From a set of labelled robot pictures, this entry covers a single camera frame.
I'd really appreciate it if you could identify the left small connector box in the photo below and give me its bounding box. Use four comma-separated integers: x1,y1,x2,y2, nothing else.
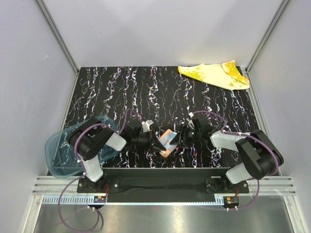
93,196,107,203

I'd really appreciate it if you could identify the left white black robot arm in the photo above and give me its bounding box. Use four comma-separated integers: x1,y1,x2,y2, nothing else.
68,117,166,192

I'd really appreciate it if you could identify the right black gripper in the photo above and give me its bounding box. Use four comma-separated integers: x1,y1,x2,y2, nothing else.
170,124,202,149

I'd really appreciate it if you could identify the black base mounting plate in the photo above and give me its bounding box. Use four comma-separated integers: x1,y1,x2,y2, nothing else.
77,168,249,194

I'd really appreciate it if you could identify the yellow cream towel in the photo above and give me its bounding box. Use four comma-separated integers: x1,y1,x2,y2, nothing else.
178,60,250,90

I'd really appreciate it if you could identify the orange polka dot towel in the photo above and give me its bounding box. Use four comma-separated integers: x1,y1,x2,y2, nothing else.
159,129,177,158

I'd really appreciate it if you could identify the right orange connector box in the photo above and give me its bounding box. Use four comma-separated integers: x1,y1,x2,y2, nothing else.
224,196,240,208

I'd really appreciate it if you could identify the blue transparent plastic bin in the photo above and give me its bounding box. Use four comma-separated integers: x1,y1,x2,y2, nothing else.
45,115,118,179

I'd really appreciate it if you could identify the left aluminium frame post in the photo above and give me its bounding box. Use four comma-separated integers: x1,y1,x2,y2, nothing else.
34,0,80,76

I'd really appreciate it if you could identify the right aluminium frame post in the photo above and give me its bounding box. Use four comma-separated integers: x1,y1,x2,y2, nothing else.
245,0,291,73

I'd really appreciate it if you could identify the aluminium frame post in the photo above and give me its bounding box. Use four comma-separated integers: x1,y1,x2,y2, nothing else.
34,0,80,76
245,0,291,73

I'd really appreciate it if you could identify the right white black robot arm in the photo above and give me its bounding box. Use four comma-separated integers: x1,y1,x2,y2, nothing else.
170,124,284,193

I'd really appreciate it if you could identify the black marbled table mat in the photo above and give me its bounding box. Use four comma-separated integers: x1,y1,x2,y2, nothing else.
65,67,258,168

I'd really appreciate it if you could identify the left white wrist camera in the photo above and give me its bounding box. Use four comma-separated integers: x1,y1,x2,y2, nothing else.
141,120,154,133

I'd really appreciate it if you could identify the aluminium front rail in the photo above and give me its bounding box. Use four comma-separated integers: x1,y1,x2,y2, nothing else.
32,176,295,206

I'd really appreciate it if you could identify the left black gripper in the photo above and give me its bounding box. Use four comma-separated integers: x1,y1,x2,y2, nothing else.
131,130,166,153

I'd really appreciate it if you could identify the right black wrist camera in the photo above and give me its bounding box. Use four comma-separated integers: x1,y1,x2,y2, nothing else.
187,115,213,133

